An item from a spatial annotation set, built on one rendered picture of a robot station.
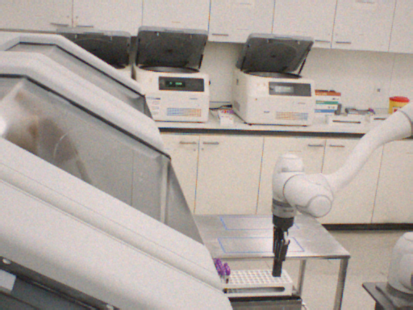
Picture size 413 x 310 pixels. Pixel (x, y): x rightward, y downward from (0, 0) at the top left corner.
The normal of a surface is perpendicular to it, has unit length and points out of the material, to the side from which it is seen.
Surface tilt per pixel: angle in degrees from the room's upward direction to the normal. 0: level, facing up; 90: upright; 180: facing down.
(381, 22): 90
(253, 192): 90
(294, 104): 90
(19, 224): 29
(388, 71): 90
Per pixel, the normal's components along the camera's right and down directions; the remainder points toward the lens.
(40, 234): 0.54, -0.83
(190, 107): 0.19, 0.28
